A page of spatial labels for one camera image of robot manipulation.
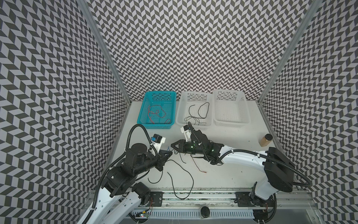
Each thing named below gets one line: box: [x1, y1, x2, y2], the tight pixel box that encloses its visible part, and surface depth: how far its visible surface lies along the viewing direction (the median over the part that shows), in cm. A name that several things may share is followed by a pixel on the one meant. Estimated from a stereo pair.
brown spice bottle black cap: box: [258, 133, 274, 147], surface depth 90 cm
